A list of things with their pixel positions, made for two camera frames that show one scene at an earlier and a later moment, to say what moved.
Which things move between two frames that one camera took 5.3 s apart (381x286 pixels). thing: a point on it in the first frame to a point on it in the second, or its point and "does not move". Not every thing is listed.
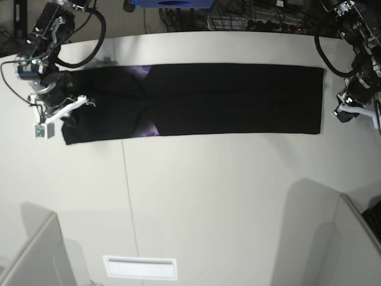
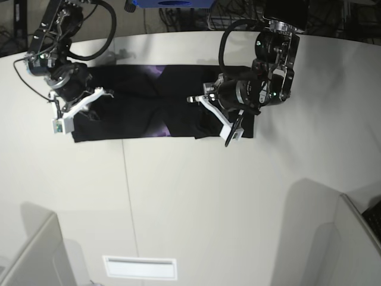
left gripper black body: x=53 y=89 to x=71 y=80
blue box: x=173 y=3 does not move
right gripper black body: x=357 y=92 to x=219 y=98
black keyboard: x=372 y=216 does not move
